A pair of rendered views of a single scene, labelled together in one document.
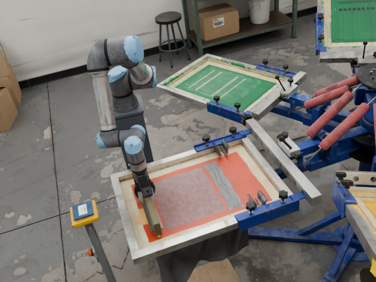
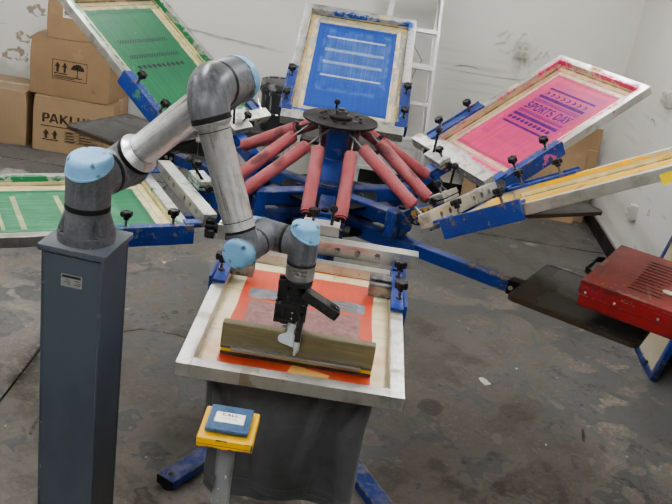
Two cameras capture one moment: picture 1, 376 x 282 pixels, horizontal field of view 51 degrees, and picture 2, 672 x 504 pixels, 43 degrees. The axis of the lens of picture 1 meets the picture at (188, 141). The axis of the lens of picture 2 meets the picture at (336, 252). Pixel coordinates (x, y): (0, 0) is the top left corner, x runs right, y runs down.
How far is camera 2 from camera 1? 2.34 m
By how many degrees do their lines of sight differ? 66
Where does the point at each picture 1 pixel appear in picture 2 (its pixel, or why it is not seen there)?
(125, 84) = (117, 178)
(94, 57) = (225, 91)
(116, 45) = (241, 68)
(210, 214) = (357, 328)
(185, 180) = (265, 319)
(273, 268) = not seen: hidden behind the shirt
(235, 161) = (270, 277)
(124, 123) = (110, 270)
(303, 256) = not seen: hidden behind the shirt
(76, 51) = not seen: outside the picture
